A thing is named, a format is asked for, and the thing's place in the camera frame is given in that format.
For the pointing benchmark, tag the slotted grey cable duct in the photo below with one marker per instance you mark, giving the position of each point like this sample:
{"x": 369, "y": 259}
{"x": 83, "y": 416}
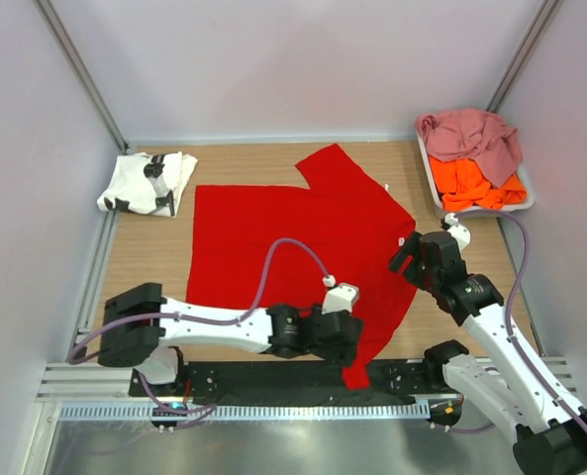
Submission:
{"x": 142, "y": 411}

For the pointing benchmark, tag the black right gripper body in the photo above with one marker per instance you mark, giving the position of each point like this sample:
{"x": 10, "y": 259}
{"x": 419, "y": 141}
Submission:
{"x": 421, "y": 275}

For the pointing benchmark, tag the aluminium left frame post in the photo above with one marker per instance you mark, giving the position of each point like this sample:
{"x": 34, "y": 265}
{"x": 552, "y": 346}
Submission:
{"x": 75, "y": 61}

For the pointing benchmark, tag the folded white printed t shirt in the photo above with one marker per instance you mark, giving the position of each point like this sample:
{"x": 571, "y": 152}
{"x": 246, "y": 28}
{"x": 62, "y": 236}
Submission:
{"x": 148, "y": 184}

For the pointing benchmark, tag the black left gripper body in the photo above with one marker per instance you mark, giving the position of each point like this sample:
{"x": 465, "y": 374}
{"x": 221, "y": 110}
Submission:
{"x": 342, "y": 355}

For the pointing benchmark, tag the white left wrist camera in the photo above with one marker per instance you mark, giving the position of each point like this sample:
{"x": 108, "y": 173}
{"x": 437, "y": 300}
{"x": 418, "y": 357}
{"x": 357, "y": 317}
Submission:
{"x": 339, "y": 296}

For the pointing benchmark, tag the aluminium frame post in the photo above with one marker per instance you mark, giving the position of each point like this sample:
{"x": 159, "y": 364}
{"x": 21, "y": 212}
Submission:
{"x": 539, "y": 25}
{"x": 75, "y": 61}

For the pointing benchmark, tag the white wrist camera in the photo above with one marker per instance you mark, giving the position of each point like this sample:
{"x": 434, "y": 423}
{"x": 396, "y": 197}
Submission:
{"x": 453, "y": 226}
{"x": 339, "y": 296}

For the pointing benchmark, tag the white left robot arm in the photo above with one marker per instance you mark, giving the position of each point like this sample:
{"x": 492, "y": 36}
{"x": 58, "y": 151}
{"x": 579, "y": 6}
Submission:
{"x": 143, "y": 330}

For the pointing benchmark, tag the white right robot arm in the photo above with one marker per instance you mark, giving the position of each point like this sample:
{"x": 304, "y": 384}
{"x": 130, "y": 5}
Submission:
{"x": 544, "y": 422}

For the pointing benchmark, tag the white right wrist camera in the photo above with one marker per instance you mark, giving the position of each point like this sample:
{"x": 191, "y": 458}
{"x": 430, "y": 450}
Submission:
{"x": 453, "y": 226}

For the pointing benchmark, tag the aluminium right frame post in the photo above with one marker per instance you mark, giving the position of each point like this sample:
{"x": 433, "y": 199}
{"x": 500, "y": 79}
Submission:
{"x": 539, "y": 25}

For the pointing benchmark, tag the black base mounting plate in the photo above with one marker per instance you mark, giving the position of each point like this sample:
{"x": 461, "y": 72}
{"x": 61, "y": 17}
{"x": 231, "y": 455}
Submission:
{"x": 304, "y": 384}

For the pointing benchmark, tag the orange t shirt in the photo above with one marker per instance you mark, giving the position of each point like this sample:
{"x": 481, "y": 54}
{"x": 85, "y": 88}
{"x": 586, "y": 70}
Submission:
{"x": 461, "y": 185}

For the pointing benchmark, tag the white plastic tray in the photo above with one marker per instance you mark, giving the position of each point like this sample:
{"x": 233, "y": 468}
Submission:
{"x": 474, "y": 211}

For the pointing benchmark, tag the red t shirt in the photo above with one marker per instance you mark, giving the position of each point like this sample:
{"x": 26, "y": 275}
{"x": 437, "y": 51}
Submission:
{"x": 342, "y": 223}

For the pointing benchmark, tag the pink t shirt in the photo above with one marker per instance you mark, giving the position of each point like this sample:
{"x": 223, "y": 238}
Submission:
{"x": 484, "y": 137}

